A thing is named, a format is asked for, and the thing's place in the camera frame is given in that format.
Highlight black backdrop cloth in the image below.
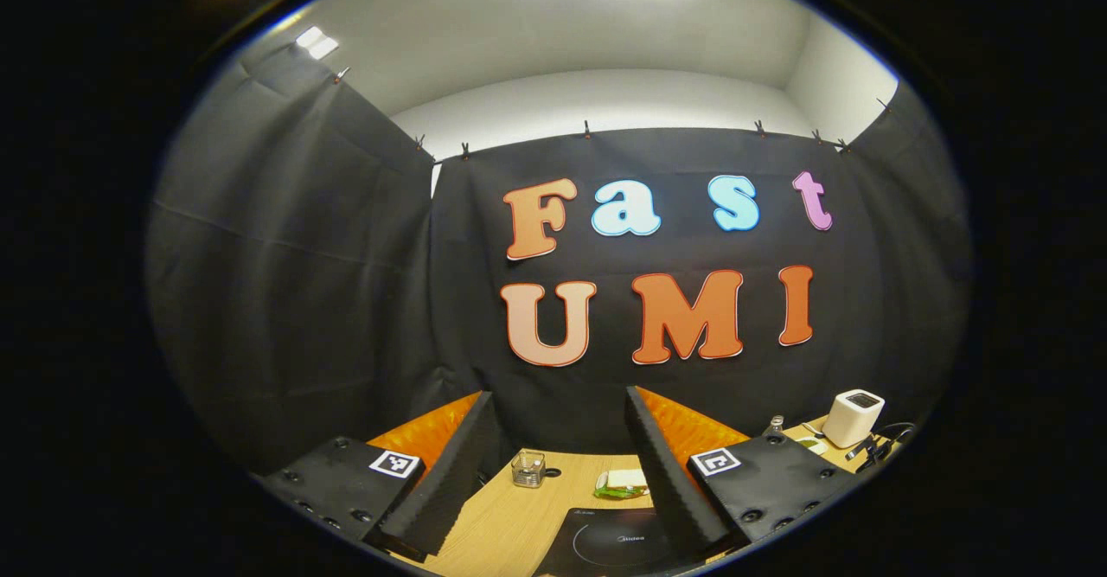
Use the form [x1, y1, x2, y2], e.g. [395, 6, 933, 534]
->
[143, 41, 974, 474]

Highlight black induction cooktop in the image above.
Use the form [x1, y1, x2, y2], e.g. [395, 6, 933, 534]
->
[533, 506, 693, 577]

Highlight sandwich with lettuce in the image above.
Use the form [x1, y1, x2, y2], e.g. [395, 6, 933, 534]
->
[594, 469, 651, 501]

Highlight white box appliance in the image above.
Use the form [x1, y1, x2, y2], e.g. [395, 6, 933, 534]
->
[822, 388, 886, 449]

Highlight metal wire holder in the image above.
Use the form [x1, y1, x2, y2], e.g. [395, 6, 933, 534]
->
[510, 450, 547, 490]

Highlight row of black cloth clips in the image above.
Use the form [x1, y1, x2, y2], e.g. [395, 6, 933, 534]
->
[335, 65, 896, 163]

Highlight black cable bundle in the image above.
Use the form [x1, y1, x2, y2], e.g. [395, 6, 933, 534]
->
[846, 421, 918, 465]

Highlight small ceiling light panel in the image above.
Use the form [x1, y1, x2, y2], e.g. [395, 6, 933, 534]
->
[295, 26, 340, 61]

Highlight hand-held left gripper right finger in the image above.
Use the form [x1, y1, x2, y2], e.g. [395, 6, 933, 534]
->
[624, 385, 863, 562]

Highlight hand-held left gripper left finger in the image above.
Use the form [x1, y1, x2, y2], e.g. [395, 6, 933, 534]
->
[258, 390, 501, 562]

